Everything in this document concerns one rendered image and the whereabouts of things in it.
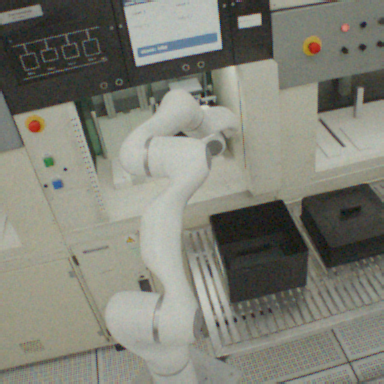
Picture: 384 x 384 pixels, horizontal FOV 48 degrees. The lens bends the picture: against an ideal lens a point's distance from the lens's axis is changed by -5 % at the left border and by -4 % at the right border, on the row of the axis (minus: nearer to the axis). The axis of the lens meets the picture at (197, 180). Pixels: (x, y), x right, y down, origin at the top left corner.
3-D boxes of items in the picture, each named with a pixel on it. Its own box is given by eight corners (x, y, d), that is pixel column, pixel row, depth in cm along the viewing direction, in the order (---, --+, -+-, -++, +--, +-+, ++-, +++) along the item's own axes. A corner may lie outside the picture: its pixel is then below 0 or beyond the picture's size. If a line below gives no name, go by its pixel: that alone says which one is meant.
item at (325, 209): (327, 269, 156) (330, 243, 148) (298, 216, 180) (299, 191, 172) (401, 248, 158) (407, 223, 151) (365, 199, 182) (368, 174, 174)
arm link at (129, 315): (184, 379, 111) (168, 328, 96) (117, 369, 115) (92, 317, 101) (194, 340, 120) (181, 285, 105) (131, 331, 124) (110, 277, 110)
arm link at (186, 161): (143, 334, 112) (204, 343, 108) (124, 345, 101) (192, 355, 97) (156, 141, 118) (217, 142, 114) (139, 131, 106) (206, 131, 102)
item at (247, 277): (213, 248, 172) (208, 214, 162) (282, 231, 174) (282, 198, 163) (230, 304, 150) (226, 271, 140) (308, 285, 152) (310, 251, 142)
